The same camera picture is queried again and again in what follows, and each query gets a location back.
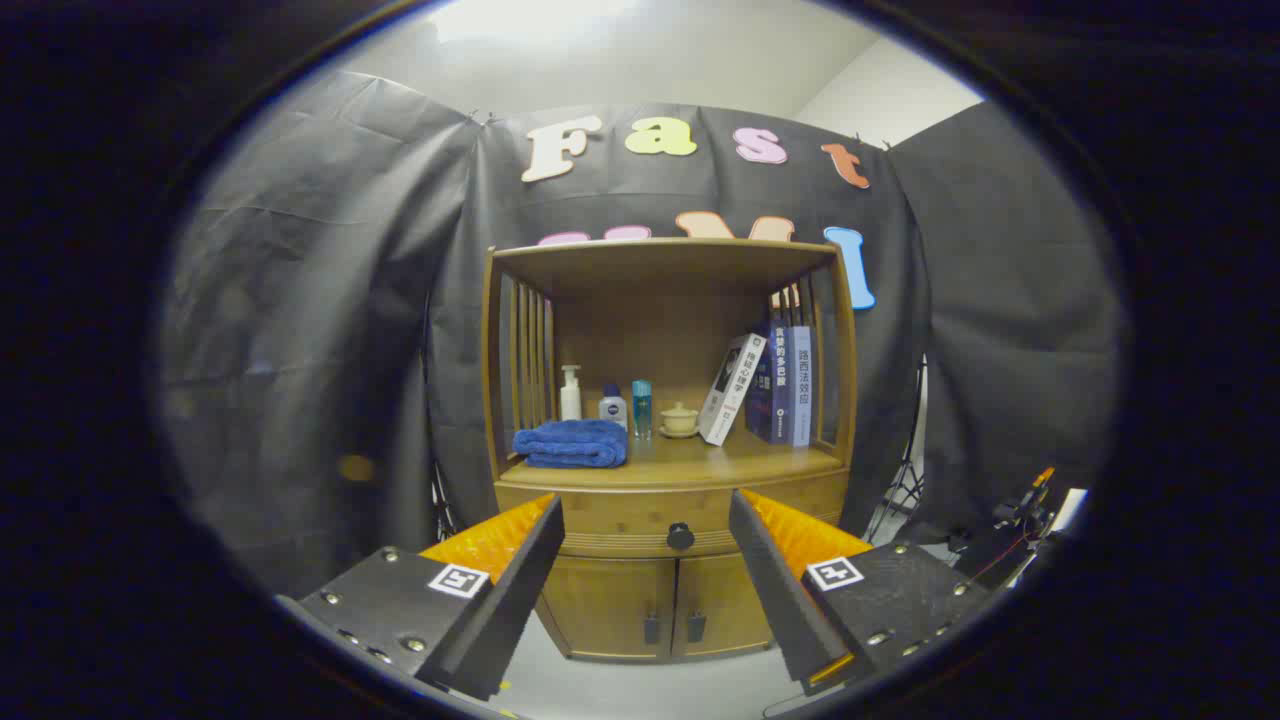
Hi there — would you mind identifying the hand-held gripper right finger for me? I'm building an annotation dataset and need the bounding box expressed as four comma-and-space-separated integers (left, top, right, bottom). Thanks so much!
728, 488, 991, 698

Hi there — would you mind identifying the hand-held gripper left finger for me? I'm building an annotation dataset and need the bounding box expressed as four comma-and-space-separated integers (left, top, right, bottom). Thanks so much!
275, 492, 566, 703

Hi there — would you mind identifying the wooden drawer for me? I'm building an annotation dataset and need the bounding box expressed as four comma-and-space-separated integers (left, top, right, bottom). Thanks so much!
497, 470, 851, 558

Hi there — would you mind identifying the wooden cabinet door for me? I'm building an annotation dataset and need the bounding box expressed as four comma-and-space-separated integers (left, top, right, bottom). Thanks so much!
538, 555, 681, 661
672, 552, 776, 658

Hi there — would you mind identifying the wooden countertop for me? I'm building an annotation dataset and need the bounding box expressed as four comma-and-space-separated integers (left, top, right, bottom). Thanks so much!
500, 430, 846, 491

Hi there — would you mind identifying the wooden cabinet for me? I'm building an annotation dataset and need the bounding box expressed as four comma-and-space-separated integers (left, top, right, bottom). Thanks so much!
480, 238, 861, 663

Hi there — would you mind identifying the black light stand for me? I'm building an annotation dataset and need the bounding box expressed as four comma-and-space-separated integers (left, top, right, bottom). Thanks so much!
865, 360, 931, 546
425, 300, 461, 541

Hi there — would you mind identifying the blue folded towel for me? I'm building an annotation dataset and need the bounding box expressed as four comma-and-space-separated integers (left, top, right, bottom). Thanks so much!
513, 419, 629, 469

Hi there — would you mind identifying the dark blue book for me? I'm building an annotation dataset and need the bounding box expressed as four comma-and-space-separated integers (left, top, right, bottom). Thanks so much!
745, 320, 791, 444

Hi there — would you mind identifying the grey-blue book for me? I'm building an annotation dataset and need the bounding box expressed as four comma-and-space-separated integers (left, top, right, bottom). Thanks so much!
785, 325, 813, 447

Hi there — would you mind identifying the white book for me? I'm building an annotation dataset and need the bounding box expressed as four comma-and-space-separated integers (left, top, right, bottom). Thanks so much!
698, 333, 768, 446

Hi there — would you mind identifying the white board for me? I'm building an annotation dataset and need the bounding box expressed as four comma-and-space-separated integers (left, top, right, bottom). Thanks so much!
1050, 488, 1089, 536

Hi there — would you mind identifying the black electronic device with wires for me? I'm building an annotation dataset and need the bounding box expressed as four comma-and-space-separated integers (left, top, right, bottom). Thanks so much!
950, 467, 1061, 591

